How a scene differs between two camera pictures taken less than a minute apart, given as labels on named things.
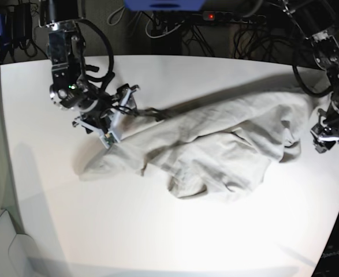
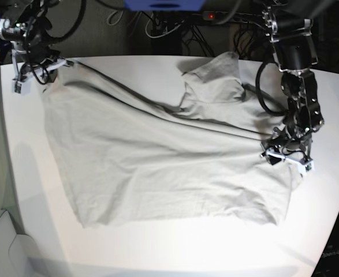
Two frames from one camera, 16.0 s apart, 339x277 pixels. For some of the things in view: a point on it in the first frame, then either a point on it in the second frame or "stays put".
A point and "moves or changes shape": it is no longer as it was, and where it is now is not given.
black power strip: x=234 y=17 stays put
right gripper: x=325 y=137 to x=283 y=146
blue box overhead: x=164 y=5 stays put
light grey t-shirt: x=218 y=152 moves or changes shape
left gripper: x=105 y=120 to x=26 y=67
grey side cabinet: x=7 y=253 stays put
